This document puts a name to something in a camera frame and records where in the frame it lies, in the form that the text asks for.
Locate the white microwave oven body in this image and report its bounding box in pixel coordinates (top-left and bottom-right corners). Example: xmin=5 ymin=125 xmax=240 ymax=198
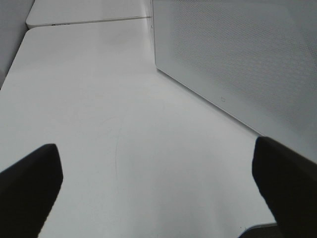
xmin=147 ymin=0 xmax=156 ymax=66

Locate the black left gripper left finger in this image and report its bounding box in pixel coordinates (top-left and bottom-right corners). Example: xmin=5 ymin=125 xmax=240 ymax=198
xmin=0 ymin=144 xmax=63 ymax=238

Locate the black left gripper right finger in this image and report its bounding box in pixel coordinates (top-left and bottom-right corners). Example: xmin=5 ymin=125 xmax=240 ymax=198
xmin=252 ymin=136 xmax=317 ymax=238

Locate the white microwave door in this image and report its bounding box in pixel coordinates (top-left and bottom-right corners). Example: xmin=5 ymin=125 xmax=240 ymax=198
xmin=152 ymin=0 xmax=317 ymax=161

